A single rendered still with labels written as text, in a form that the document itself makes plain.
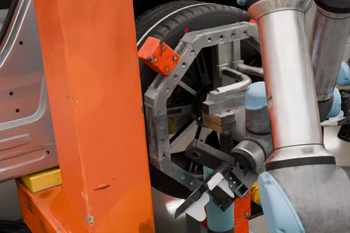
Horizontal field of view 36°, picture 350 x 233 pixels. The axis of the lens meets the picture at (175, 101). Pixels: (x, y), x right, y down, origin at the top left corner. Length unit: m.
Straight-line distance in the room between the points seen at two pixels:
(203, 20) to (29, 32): 0.52
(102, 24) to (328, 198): 0.55
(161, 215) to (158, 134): 1.31
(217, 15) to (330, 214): 0.97
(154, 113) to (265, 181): 0.73
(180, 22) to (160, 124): 0.32
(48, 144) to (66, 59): 0.65
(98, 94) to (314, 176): 0.48
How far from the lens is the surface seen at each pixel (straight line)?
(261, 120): 1.28
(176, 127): 2.02
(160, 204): 2.97
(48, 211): 1.63
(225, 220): 1.69
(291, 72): 0.93
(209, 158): 1.23
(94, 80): 1.12
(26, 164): 1.70
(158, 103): 1.56
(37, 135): 1.68
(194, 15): 1.68
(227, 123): 1.44
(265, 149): 1.31
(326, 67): 1.20
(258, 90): 1.27
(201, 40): 1.60
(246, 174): 1.25
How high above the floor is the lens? 1.45
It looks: 19 degrees down
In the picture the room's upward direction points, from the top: 4 degrees counter-clockwise
